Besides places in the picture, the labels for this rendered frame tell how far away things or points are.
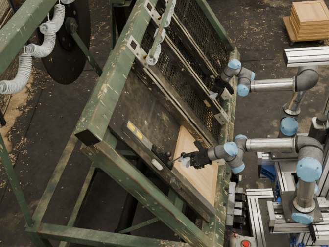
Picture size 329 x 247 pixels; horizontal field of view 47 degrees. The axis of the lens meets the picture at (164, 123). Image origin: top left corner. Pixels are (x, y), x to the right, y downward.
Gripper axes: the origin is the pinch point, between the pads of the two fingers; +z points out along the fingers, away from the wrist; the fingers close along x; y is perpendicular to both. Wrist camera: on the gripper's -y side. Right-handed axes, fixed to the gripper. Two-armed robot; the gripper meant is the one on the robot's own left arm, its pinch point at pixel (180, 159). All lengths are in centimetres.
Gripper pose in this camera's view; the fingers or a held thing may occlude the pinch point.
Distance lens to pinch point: 220.3
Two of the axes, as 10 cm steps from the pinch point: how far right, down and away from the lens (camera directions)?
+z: -8.0, 2.9, 5.3
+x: 6.0, 3.5, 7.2
